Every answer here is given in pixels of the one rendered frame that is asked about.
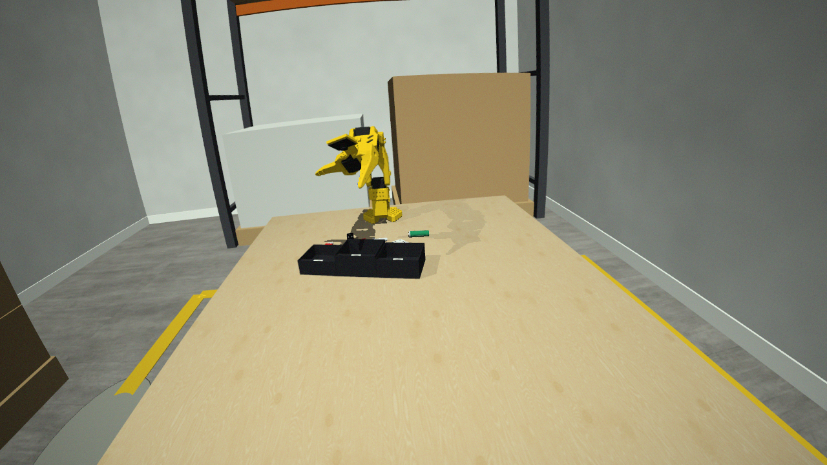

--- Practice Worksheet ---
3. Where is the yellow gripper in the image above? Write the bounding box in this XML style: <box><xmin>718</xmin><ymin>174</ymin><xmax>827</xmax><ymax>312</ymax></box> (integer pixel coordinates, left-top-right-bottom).
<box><xmin>315</xmin><ymin>134</ymin><xmax>379</xmax><ymax>189</ymax></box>

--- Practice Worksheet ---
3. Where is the black three-compartment bin rack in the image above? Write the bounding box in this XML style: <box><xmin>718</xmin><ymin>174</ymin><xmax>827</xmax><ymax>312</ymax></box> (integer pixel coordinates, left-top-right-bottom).
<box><xmin>297</xmin><ymin>239</ymin><xmax>426</xmax><ymax>279</ymax></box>

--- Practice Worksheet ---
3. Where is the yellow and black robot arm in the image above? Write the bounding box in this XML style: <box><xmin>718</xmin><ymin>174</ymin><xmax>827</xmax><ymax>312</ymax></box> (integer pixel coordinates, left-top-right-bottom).
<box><xmin>349</xmin><ymin>126</ymin><xmax>402</xmax><ymax>224</ymax></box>

